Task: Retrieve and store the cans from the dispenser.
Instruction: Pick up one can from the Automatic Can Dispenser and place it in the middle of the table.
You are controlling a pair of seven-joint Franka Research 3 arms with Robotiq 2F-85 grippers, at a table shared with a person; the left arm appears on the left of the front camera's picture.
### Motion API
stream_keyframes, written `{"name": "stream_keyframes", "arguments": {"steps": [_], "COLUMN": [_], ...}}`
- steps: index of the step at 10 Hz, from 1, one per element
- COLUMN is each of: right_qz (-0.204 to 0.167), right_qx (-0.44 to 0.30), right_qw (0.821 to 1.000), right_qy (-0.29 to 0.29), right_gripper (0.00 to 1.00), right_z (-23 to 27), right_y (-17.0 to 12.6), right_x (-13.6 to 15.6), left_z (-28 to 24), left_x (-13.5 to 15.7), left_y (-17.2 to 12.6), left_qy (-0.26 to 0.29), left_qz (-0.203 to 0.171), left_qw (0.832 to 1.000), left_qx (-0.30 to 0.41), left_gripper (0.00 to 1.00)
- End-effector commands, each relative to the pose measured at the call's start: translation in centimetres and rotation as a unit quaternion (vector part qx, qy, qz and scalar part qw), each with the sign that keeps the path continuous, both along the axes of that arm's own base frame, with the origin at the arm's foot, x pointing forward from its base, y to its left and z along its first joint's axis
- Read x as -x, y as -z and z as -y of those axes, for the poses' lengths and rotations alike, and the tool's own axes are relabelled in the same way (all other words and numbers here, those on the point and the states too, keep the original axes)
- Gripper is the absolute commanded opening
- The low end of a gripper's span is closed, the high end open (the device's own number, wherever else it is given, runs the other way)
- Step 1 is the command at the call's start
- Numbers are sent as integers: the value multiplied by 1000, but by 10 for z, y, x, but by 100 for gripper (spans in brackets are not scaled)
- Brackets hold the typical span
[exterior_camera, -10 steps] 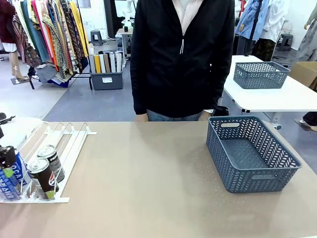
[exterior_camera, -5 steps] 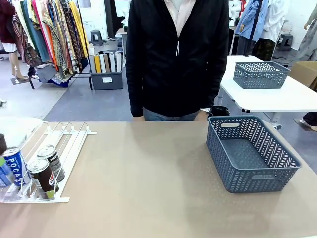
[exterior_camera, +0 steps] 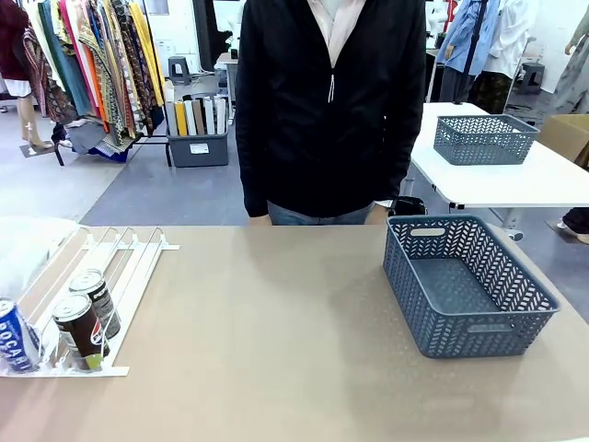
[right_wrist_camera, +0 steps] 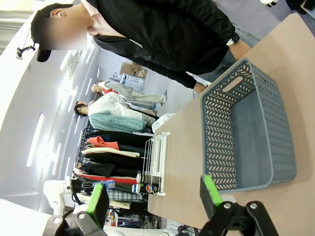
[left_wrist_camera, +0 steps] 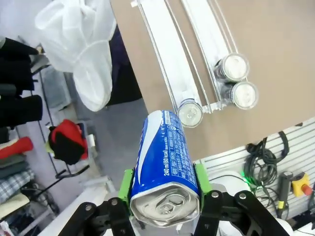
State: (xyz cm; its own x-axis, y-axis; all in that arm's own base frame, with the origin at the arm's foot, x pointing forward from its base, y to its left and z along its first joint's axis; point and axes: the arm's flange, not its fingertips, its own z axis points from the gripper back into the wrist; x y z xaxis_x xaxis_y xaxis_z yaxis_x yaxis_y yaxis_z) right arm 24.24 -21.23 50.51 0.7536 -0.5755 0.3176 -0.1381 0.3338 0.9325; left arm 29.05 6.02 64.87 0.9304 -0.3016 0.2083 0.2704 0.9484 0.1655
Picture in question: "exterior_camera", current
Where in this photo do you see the background work table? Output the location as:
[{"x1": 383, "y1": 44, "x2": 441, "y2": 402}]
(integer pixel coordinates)
[{"x1": 214, "y1": 51, "x2": 240, "y2": 126}]

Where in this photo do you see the white can dispenser rack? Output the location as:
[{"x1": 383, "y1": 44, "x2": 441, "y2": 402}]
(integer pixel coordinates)
[{"x1": 0, "y1": 226, "x2": 181, "y2": 379}]

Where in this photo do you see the grey plastic stool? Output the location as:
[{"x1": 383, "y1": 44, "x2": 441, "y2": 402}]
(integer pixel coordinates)
[
  {"x1": 167, "y1": 55, "x2": 192, "y2": 87},
  {"x1": 514, "y1": 62, "x2": 547, "y2": 97}
]

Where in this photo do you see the bystander leg with shoe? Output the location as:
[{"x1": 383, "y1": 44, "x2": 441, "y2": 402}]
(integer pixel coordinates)
[{"x1": 556, "y1": 206, "x2": 589, "y2": 245}]

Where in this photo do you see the mannequin in white shirt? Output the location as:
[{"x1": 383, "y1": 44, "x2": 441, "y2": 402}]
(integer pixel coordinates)
[{"x1": 478, "y1": 0, "x2": 539, "y2": 116}]

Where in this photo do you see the blue Pocari can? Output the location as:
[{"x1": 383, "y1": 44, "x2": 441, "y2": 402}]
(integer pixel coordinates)
[{"x1": 0, "y1": 297, "x2": 42, "y2": 374}]

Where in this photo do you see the black tripod pole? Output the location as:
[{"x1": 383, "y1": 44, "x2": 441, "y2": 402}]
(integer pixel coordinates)
[{"x1": 453, "y1": 0, "x2": 490, "y2": 106}]

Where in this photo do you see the mannequin in maroon top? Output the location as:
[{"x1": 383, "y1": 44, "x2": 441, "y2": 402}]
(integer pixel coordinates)
[{"x1": 0, "y1": 0, "x2": 78, "y2": 158}]

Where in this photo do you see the black partition panel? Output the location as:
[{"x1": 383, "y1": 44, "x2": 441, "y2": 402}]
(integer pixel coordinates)
[{"x1": 192, "y1": 0, "x2": 241, "y2": 73}]

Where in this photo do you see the black Pepsi can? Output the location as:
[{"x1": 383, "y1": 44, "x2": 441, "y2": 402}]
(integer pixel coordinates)
[
  {"x1": 52, "y1": 292, "x2": 111, "y2": 372},
  {"x1": 68, "y1": 268, "x2": 122, "y2": 333}
]

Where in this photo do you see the grey plastic woven basket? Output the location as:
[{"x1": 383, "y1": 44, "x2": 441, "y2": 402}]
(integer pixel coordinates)
[
  {"x1": 433, "y1": 113, "x2": 540, "y2": 166},
  {"x1": 382, "y1": 214, "x2": 561, "y2": 359}
]

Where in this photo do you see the white side table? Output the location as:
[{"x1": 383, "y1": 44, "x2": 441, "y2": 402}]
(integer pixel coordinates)
[{"x1": 408, "y1": 101, "x2": 589, "y2": 241}]

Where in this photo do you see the black clothes rack frame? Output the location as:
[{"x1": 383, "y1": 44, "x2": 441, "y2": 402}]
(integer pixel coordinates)
[{"x1": 53, "y1": 0, "x2": 174, "y2": 168}]

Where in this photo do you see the person's left hand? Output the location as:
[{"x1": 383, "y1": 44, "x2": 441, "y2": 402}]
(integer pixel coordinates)
[{"x1": 367, "y1": 203, "x2": 390, "y2": 227}]

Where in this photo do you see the brown patterned hanging garment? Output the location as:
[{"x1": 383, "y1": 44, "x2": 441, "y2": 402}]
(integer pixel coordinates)
[{"x1": 110, "y1": 0, "x2": 156, "y2": 135}]

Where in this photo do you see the mannequin in blue shirt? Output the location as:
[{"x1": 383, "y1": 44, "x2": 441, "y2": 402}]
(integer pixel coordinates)
[{"x1": 434, "y1": 0, "x2": 502, "y2": 106}]

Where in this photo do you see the brown cardboard box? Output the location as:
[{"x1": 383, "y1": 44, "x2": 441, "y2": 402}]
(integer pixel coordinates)
[{"x1": 537, "y1": 113, "x2": 589, "y2": 169}]

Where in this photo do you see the yellow fabric roll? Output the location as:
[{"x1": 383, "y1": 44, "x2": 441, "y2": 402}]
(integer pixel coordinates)
[{"x1": 174, "y1": 100, "x2": 189, "y2": 137}]

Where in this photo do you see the teal hanging garment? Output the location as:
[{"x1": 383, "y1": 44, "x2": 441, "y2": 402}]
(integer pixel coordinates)
[{"x1": 38, "y1": 0, "x2": 93, "y2": 117}]

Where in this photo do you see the grey storage bin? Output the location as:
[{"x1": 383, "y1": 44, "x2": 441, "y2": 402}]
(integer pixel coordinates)
[{"x1": 166, "y1": 122, "x2": 230, "y2": 169}]

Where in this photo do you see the yellow hanging garment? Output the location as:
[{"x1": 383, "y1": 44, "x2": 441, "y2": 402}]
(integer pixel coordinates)
[{"x1": 127, "y1": 0, "x2": 166, "y2": 108}]

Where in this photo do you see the light grey fabric roll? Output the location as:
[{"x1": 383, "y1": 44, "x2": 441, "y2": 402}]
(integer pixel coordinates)
[{"x1": 202, "y1": 97, "x2": 217, "y2": 135}]

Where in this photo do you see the mannequin in grey dress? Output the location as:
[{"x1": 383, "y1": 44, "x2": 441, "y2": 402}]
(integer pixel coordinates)
[{"x1": 549, "y1": 7, "x2": 589, "y2": 115}]

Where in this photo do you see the white fabric roll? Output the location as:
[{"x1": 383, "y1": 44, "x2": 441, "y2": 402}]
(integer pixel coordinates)
[
  {"x1": 214, "y1": 95, "x2": 228, "y2": 135},
  {"x1": 183, "y1": 99, "x2": 198, "y2": 136}
]

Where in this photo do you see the person in black jacket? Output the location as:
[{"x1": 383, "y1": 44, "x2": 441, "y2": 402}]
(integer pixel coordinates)
[{"x1": 234, "y1": 0, "x2": 427, "y2": 227}]

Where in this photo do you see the brown fabric roll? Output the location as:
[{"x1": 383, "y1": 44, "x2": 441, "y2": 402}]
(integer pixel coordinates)
[{"x1": 191, "y1": 99, "x2": 206, "y2": 136}]

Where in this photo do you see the orange hanging garment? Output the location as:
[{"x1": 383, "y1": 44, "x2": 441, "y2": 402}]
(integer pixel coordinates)
[{"x1": 84, "y1": 43, "x2": 110, "y2": 134}]

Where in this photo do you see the pile of folded fabric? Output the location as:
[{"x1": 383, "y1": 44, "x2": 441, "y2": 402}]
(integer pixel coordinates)
[{"x1": 51, "y1": 118, "x2": 139, "y2": 163}]

